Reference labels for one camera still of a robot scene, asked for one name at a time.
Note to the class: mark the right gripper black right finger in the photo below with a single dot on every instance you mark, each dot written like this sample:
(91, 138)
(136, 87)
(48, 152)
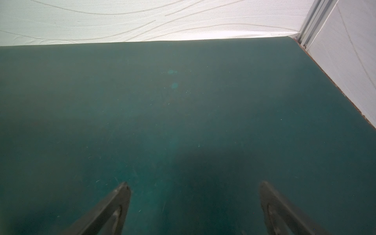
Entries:
(282, 216)

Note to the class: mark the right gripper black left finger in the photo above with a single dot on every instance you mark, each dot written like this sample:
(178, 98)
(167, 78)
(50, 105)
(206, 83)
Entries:
(107, 217)

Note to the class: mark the aluminium corner frame post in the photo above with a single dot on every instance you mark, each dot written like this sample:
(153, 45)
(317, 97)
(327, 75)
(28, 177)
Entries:
(314, 21)

